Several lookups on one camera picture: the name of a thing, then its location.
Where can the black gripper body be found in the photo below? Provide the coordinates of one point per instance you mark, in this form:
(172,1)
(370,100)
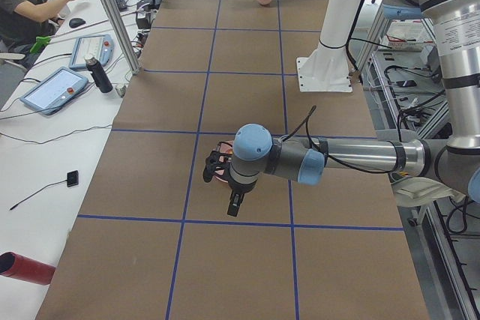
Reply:
(241,187)

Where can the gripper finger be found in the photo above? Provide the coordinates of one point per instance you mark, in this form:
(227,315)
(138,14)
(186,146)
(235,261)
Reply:
(236,205)
(231,211)

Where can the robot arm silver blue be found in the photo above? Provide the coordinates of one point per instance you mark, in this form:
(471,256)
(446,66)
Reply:
(453,163)

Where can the pink plate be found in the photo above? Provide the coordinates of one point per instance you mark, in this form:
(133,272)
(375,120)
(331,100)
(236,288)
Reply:
(224,147)

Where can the brown paper table cover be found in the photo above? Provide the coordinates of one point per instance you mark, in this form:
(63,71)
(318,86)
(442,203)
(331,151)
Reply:
(207,202)

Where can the small black square device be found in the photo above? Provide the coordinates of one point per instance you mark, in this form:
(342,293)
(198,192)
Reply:
(73,178)

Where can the black water bottle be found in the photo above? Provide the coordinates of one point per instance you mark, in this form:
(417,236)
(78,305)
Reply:
(98,74)

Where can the far blue teach pendant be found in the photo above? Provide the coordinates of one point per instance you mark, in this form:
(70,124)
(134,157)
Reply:
(98,46)

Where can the blue teach pendant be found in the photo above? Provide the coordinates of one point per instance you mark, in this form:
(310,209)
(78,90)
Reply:
(59,88)
(98,46)

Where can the black computer mouse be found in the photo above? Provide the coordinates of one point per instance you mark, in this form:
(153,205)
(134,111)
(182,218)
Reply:
(76,22)

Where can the near blue teach pendant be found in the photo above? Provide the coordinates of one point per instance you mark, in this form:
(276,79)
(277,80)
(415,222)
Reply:
(59,88)

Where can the red cylinder bottle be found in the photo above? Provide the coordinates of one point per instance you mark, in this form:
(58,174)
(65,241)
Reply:
(23,268)

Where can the seated person dark shirt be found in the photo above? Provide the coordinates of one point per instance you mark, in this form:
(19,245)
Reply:
(23,21)

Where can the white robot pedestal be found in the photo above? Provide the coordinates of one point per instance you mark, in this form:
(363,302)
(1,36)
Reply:
(326,69)

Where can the aluminium frame post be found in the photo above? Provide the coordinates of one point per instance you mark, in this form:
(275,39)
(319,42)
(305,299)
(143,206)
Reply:
(120,30)

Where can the green handled grabber stick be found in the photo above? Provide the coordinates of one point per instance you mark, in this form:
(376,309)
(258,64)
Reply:
(42,41)

